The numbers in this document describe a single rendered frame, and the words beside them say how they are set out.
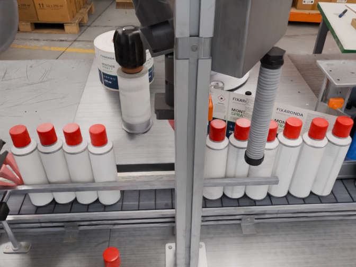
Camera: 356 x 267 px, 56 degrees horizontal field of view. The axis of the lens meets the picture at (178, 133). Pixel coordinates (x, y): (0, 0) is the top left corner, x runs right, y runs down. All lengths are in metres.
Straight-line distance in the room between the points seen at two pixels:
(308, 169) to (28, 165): 0.59
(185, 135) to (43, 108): 0.85
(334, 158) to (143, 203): 0.43
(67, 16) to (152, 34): 3.52
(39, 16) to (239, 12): 3.91
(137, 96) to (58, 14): 3.29
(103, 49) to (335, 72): 0.71
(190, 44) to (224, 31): 0.04
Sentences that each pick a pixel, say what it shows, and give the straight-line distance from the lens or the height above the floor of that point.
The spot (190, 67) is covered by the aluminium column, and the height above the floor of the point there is 1.29.
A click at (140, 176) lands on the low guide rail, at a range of 0.81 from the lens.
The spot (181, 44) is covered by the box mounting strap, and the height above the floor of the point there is 1.33.
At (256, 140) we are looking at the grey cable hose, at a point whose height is 1.13.
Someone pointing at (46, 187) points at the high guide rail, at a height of 0.96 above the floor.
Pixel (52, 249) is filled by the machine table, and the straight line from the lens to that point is 0.83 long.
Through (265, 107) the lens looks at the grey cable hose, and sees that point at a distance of 0.53.
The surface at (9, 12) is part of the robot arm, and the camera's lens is 0.22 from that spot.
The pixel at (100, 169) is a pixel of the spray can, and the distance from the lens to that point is 0.72.
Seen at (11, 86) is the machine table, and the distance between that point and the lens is 1.45.
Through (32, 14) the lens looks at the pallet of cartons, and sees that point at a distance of 4.27.
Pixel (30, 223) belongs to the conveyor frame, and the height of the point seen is 0.86.
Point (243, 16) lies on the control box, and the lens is 0.39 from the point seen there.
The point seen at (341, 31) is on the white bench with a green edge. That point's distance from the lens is 2.09.
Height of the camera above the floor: 1.49
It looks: 38 degrees down
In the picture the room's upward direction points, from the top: straight up
